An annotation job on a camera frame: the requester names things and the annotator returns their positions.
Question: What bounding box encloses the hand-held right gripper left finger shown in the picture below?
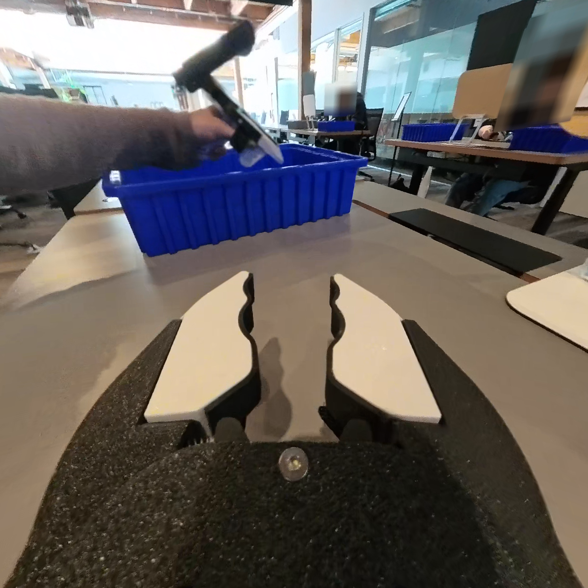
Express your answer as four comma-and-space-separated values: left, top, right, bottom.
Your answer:
144, 271, 262, 438

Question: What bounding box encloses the white board document stand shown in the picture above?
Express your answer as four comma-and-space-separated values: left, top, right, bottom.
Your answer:
301, 71, 319, 131

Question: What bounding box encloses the wooden office desk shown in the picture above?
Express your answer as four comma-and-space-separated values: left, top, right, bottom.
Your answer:
276, 128, 372, 157
385, 138, 588, 236

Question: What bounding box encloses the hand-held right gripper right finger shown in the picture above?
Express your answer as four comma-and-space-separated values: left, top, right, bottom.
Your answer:
325, 274, 443, 424

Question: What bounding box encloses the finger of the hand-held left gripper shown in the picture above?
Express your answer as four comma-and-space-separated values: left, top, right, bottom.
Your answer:
236, 109, 285, 168

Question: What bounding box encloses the small sign stand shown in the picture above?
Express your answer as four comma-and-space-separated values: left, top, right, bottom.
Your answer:
392, 91, 413, 124

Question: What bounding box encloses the person's left hand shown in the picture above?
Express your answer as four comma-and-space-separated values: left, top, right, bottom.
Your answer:
188, 106, 236, 158

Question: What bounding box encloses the black office chair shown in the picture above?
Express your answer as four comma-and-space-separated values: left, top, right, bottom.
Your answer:
363, 108, 386, 161

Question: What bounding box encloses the tan board document stand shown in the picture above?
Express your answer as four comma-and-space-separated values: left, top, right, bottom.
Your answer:
450, 63, 514, 141

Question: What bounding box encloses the person's left forearm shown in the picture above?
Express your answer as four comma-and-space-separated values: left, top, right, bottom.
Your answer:
0, 92, 203, 196

